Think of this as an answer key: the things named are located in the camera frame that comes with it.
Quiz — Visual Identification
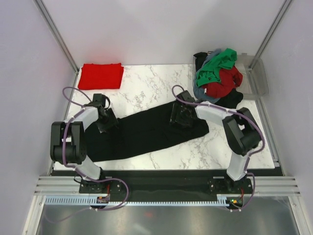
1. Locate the folded red t shirt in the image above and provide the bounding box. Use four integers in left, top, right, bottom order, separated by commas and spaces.
78, 63, 124, 91

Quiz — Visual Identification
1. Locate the green t shirt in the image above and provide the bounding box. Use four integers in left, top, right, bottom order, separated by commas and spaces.
196, 48, 238, 87

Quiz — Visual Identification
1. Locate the right aluminium frame post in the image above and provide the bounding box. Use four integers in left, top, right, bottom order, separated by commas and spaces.
255, 0, 293, 58

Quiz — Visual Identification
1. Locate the aluminium front rail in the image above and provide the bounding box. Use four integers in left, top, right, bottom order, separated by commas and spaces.
34, 176, 300, 196

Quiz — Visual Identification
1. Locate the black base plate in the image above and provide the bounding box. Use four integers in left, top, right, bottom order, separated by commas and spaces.
78, 170, 254, 203

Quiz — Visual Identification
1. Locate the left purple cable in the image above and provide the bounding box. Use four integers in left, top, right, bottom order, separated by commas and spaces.
62, 86, 129, 212

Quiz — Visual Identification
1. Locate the left aluminium frame post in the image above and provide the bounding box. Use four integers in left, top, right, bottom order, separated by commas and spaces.
33, 0, 79, 74

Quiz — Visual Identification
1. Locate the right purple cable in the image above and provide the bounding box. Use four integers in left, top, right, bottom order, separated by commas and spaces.
171, 85, 267, 212

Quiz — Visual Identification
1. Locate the dark red t shirt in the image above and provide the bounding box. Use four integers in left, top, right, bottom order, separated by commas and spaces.
202, 66, 243, 98

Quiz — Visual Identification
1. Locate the white slotted cable duct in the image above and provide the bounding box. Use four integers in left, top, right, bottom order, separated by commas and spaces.
45, 195, 236, 207

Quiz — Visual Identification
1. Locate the purple cable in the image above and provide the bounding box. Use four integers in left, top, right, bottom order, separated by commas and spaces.
62, 86, 129, 212
171, 85, 267, 212

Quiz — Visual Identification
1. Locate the black t shirt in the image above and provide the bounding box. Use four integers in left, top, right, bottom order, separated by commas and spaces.
193, 51, 245, 110
85, 102, 209, 162

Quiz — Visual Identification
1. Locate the grey blue t shirt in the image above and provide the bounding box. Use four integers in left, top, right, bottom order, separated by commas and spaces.
192, 48, 222, 104

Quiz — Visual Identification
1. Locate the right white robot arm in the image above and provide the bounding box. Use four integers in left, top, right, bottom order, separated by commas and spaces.
170, 90, 265, 193

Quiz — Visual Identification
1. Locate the aluminium frame post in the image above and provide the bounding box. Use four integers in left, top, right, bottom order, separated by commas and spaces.
33, 0, 79, 74
255, 0, 293, 58

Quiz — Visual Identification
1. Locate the clear plastic bin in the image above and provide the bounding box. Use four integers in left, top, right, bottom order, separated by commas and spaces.
235, 54, 269, 100

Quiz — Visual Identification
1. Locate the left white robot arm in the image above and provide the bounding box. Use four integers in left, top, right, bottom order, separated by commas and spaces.
50, 94, 118, 194

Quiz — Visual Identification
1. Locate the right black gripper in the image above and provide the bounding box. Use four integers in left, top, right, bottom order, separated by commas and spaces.
170, 103, 194, 128

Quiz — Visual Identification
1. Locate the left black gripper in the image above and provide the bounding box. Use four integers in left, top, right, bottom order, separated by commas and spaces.
95, 108, 119, 135

